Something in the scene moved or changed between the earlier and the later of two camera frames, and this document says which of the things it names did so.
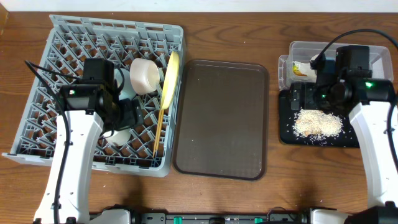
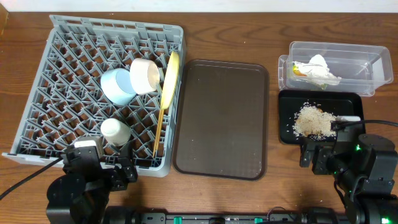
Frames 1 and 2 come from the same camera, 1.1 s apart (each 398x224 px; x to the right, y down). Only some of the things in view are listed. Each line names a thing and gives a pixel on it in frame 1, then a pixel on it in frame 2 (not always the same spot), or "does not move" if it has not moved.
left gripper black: (134, 112) -> (116, 171)
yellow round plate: (170, 80) does not move
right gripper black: (295, 93) -> (323, 152)
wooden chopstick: (162, 113) does not move
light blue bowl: (127, 91) does not move
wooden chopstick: (157, 132) does not move
